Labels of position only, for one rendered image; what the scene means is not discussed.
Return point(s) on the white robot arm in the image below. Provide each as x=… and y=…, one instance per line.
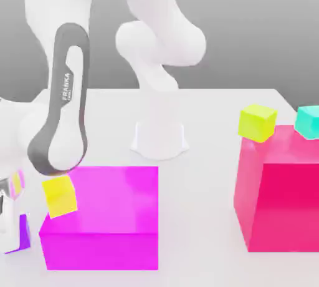
x=62, y=5

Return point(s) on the small yellow cube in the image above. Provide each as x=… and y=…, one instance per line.
x=59, y=197

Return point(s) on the small lime cube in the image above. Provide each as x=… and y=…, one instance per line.
x=256, y=122

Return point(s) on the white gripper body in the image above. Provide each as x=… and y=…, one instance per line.
x=10, y=227

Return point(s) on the small purple cube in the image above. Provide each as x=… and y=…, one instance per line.
x=24, y=234

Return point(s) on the small turquoise cube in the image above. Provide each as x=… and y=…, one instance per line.
x=309, y=122

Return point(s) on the large magenta box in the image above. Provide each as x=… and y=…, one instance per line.
x=112, y=217

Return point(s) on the large pink box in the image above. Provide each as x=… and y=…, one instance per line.
x=286, y=204

